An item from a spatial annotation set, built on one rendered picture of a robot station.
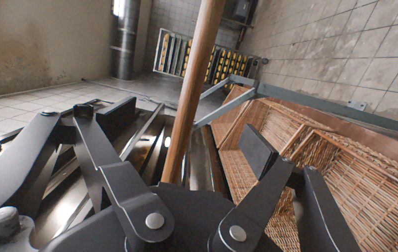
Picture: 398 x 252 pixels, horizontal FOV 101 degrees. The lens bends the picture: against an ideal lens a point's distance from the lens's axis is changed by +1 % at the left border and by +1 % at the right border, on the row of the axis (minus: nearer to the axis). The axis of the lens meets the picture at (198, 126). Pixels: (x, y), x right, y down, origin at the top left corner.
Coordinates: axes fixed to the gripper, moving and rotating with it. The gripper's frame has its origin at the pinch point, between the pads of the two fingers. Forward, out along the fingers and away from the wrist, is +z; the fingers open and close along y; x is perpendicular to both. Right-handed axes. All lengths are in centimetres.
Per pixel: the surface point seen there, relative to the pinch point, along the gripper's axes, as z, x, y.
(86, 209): 19.4, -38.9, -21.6
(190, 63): 7.1, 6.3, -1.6
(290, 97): 44, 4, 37
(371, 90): 90, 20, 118
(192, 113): 7.0, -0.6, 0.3
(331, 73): 131, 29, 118
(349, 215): 21, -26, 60
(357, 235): 16, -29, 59
